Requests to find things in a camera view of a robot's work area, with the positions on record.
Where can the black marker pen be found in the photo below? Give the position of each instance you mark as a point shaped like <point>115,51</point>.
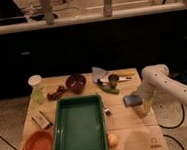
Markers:
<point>51,123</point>

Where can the white marker pen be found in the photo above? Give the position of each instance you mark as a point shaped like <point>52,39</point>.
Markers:
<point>120,79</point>

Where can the green plastic tray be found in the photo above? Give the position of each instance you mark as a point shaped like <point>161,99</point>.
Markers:
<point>80,124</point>

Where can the small metal clip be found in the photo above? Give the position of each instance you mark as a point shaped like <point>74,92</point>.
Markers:
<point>106,110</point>

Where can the dark brown cup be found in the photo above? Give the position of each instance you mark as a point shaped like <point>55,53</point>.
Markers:
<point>113,80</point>

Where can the peach coloured fruit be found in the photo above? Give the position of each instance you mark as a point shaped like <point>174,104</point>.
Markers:
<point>112,140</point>

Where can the orange plastic bowl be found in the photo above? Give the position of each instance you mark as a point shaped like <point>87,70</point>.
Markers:
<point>39,140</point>

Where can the green cucumber toy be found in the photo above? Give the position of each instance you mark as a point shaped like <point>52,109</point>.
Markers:
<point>105,88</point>

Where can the green translucent cup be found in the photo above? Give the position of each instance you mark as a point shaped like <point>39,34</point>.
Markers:
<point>37,96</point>

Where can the small cardboard box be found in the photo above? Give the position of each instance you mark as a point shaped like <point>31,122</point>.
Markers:
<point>41,121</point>

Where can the yellow pencil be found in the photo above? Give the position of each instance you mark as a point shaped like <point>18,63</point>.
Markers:
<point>126,75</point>

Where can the dark red bowl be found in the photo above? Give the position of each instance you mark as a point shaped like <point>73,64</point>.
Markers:
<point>76,83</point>

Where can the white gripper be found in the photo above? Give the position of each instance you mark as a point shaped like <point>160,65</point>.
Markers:
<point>142,96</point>

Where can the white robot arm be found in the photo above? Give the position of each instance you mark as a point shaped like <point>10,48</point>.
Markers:
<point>156,77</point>

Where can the white paper cup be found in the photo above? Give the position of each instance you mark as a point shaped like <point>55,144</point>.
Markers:
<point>35,81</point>

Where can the light blue cloth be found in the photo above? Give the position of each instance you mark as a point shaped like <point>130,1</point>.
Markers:
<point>98,73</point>

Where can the blue sponge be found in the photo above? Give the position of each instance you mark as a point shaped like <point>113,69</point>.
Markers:
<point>130,100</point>

